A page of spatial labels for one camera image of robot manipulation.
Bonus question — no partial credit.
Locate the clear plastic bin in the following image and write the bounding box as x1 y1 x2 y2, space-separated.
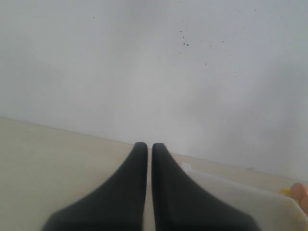
179 163 308 231

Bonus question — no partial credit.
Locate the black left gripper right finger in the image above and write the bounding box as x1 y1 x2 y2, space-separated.
152 143 259 231

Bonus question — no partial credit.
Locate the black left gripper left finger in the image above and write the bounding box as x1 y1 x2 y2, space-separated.
42 142 148 231

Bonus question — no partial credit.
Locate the yellow plastic egg tray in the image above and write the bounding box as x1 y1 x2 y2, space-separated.
278 188 300 204

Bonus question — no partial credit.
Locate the brown egg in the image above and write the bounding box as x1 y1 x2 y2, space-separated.
299 195 308 215

